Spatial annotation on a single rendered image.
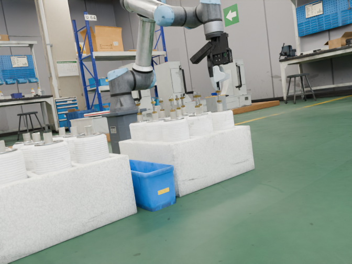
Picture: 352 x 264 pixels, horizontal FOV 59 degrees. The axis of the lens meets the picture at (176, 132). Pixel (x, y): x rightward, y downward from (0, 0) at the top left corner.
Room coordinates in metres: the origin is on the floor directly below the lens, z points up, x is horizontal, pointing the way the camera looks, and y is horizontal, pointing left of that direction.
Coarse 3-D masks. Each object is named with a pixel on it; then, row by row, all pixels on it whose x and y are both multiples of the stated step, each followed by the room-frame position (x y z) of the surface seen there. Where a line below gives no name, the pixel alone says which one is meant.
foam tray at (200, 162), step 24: (120, 144) 1.30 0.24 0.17; (144, 144) 1.14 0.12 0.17; (168, 144) 1.02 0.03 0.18; (192, 144) 1.05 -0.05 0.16; (216, 144) 1.11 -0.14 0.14; (240, 144) 1.19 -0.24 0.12; (192, 168) 1.04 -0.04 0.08; (216, 168) 1.11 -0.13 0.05; (240, 168) 1.18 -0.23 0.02; (192, 192) 1.03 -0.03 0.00
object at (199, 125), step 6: (192, 120) 1.14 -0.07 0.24; (198, 120) 1.13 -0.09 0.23; (204, 120) 1.13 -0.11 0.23; (210, 120) 1.15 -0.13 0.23; (192, 126) 1.14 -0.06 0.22; (198, 126) 1.13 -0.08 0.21; (204, 126) 1.13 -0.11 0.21; (210, 126) 1.14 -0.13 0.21; (192, 132) 1.14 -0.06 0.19; (198, 132) 1.13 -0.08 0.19; (204, 132) 1.13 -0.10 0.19; (210, 132) 1.14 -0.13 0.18
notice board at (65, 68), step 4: (76, 60) 7.39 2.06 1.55; (56, 64) 7.09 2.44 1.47; (60, 64) 7.14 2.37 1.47; (64, 64) 7.20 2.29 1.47; (68, 64) 7.25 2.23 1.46; (72, 64) 7.32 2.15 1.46; (76, 64) 7.38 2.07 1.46; (60, 68) 7.13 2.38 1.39; (64, 68) 7.19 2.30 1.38; (68, 68) 7.24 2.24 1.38; (72, 68) 7.31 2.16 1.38; (76, 68) 7.37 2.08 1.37; (60, 72) 7.12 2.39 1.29; (64, 72) 7.18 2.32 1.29; (68, 72) 7.23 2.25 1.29; (72, 72) 7.30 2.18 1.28; (76, 72) 7.36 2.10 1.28
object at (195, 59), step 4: (208, 44) 1.23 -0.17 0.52; (204, 48) 1.24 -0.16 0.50; (208, 48) 1.23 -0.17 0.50; (196, 52) 1.26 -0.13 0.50; (200, 52) 1.25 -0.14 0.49; (204, 52) 1.25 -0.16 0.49; (192, 56) 1.28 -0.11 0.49; (196, 56) 1.26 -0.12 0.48; (200, 56) 1.26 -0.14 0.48; (204, 56) 1.28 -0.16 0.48; (192, 60) 1.27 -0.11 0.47; (196, 60) 1.27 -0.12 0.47; (200, 60) 1.29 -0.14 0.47
